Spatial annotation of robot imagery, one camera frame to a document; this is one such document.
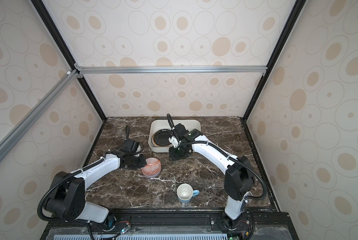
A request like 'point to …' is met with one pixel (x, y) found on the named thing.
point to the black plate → (160, 138)
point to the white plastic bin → (156, 125)
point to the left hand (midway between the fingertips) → (150, 161)
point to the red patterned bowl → (152, 167)
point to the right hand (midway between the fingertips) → (173, 158)
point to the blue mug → (185, 192)
